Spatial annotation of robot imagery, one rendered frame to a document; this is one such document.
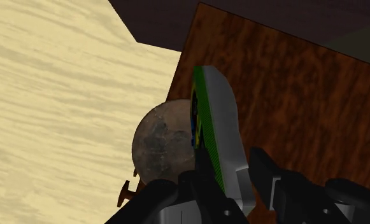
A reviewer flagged green and grey object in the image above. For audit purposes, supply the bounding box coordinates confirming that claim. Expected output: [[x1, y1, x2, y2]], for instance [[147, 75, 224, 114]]
[[190, 65, 257, 217]]

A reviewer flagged brown mottled ball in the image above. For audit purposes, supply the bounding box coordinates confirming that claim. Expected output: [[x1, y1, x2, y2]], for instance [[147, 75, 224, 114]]
[[131, 99, 197, 186]]

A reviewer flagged brown wooden chest of drawers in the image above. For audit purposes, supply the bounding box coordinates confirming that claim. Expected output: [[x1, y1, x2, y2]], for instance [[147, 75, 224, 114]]
[[116, 2, 370, 224]]

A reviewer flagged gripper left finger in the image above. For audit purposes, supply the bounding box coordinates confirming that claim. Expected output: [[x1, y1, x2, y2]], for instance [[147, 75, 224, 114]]
[[105, 147, 250, 224]]

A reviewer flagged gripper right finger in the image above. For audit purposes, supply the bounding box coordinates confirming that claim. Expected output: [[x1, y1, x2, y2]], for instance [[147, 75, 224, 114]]
[[248, 146, 370, 224]]

